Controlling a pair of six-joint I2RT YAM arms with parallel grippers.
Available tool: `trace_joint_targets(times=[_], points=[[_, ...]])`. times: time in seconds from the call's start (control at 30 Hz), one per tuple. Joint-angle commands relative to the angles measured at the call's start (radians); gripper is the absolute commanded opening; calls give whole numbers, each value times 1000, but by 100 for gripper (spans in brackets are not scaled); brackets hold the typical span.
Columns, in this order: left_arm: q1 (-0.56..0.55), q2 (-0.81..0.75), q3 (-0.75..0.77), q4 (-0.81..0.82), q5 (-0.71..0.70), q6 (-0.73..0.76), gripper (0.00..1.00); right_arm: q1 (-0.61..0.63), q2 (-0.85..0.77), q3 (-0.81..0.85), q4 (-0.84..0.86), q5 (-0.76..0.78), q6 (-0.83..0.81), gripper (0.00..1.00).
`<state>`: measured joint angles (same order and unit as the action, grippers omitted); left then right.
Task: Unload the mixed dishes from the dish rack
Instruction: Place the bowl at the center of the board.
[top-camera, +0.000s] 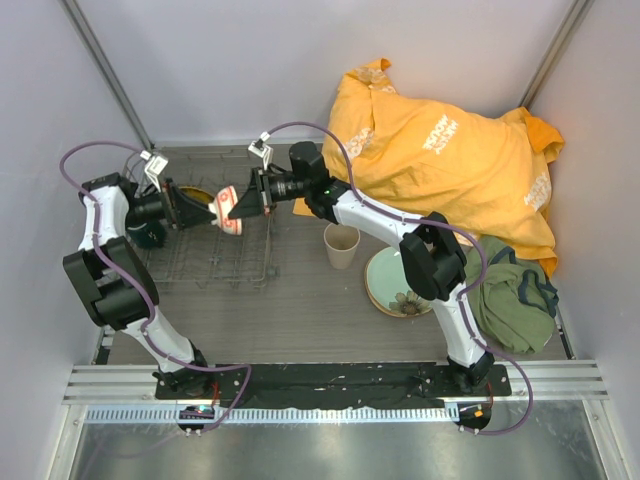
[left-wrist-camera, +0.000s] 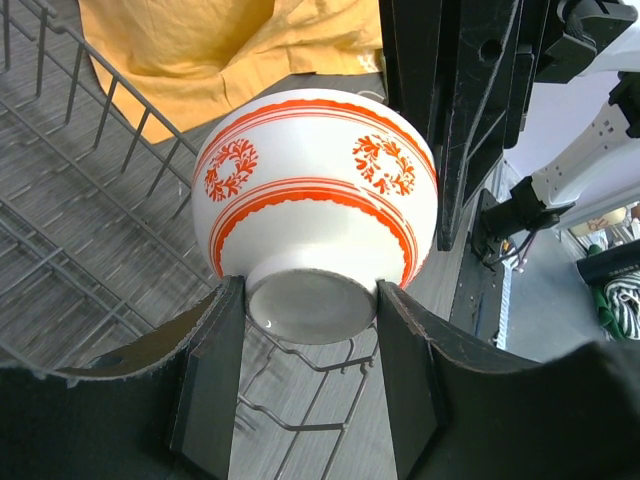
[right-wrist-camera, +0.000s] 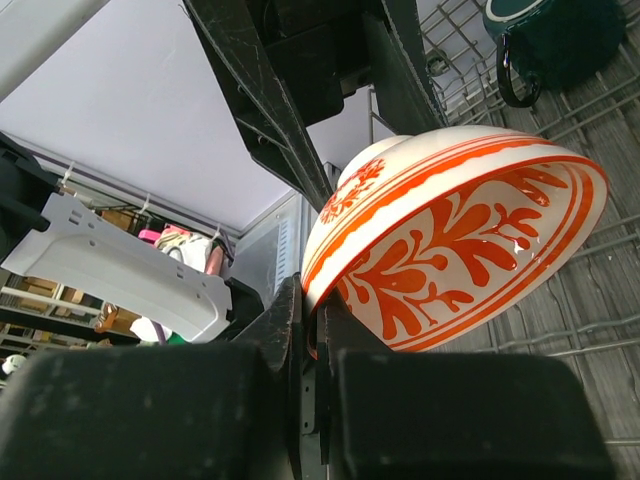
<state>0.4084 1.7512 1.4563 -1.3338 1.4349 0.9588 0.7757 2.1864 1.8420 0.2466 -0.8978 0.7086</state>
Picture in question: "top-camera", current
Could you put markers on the slotted cable duct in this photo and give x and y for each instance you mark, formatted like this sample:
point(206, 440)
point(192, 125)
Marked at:
point(190, 415)

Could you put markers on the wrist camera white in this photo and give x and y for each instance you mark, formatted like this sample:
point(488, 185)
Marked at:
point(154, 166)
point(262, 150)

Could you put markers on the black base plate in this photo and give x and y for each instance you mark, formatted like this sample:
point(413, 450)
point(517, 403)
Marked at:
point(331, 386)

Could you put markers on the olive green cloth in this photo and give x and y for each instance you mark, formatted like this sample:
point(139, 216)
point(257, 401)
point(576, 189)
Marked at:
point(515, 305)

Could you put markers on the dark green mug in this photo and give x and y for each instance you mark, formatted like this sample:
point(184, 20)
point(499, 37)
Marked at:
point(148, 236)

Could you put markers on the yellow patterned plate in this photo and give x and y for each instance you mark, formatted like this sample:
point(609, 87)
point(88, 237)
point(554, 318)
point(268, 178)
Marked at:
point(194, 193)

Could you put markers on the beige tall cup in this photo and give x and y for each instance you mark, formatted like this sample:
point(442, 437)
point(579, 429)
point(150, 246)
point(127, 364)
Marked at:
point(341, 243)

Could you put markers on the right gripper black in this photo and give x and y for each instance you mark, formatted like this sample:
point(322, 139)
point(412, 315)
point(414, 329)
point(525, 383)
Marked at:
point(252, 202)

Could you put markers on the white orange patterned bowl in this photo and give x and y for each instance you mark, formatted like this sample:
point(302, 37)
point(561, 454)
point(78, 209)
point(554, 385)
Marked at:
point(221, 206)

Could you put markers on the yellow Mickey Mouse shirt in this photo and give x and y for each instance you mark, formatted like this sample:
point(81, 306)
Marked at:
point(488, 176)

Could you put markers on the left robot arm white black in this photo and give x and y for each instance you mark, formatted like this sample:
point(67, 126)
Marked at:
point(112, 282)

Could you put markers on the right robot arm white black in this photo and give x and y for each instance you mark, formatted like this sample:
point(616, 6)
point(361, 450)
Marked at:
point(432, 259)

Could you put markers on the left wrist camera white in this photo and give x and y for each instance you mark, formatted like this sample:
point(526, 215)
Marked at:
point(154, 166)

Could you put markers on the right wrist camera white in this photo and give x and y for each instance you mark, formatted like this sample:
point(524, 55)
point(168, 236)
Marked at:
point(262, 150)

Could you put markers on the wire dish rack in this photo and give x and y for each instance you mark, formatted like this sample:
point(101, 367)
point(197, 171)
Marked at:
point(204, 255)

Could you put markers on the light green flower plate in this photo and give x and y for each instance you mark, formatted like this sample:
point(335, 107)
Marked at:
point(385, 280)

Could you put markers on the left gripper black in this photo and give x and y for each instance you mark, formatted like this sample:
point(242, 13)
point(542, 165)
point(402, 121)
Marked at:
point(186, 211)

